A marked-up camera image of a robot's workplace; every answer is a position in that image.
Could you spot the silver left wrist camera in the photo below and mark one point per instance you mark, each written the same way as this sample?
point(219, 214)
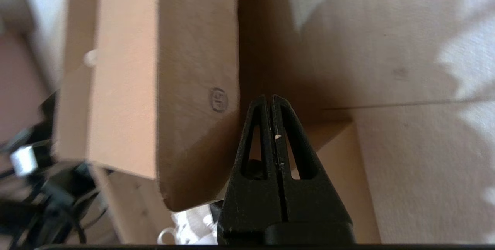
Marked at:
point(24, 161)

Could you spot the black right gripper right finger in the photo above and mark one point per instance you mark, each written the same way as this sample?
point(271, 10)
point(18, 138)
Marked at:
point(317, 207)

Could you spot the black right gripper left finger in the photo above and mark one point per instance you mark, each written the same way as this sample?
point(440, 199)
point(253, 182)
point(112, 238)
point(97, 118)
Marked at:
point(247, 211)

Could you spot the brown cardboard shoe box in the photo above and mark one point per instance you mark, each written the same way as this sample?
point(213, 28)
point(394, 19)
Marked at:
point(127, 87)

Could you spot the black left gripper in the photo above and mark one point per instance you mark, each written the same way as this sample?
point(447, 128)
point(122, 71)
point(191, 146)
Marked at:
point(58, 188)

